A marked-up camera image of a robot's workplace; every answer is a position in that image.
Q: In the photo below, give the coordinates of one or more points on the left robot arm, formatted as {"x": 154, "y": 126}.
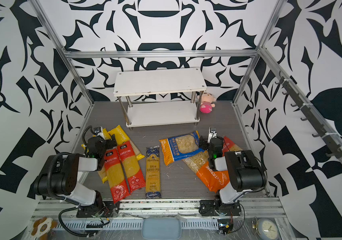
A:
{"x": 59, "y": 179}

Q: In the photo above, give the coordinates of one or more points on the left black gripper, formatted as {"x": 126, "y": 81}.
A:
{"x": 106, "y": 142}

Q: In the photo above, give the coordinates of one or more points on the white two-tier shelf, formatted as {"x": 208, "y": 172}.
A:
{"x": 160, "y": 82}

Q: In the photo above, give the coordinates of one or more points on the red spaghetti bag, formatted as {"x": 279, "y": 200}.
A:
{"x": 115, "y": 176}
{"x": 131, "y": 166}

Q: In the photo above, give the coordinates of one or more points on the grey blue pad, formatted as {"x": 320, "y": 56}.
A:
{"x": 161, "y": 229}

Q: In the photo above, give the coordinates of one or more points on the yellow spaghetti bag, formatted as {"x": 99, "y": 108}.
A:
{"x": 105, "y": 135}
{"x": 122, "y": 137}
{"x": 102, "y": 173}

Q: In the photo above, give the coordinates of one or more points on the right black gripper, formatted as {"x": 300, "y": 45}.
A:
{"x": 205, "y": 142}

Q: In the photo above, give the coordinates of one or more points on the orange pasta bag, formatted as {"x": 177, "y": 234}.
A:
{"x": 213, "y": 180}

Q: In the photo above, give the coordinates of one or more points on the blue orange orecchiette bag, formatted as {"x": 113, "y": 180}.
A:
{"x": 180, "y": 147}

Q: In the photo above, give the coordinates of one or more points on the wall hook rail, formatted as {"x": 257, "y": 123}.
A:
{"x": 312, "y": 115}

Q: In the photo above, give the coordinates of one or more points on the pink plush pig toy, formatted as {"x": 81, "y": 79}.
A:
{"x": 207, "y": 103}

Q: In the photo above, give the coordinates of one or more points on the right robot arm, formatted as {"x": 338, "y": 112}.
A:
{"x": 229, "y": 173}

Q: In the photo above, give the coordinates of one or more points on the analog clock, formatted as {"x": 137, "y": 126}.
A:
{"x": 265, "y": 229}

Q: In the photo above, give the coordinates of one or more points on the blue gold spaghetti bag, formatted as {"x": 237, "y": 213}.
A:
{"x": 153, "y": 176}

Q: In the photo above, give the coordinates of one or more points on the red macaroni bag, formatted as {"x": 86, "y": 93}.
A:
{"x": 229, "y": 146}

